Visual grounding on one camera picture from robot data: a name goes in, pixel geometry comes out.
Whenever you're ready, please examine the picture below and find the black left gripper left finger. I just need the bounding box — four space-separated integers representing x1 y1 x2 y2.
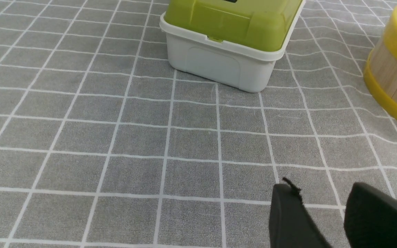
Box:
269 177 332 248

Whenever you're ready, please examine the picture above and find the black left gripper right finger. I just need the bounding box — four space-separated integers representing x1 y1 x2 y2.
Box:
344 182 397 248

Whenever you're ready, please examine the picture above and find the green lidded white storage box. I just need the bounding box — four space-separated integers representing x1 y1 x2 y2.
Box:
160 0 305 93

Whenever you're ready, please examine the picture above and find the grey checkered tablecloth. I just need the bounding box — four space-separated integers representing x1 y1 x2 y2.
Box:
0 0 397 248

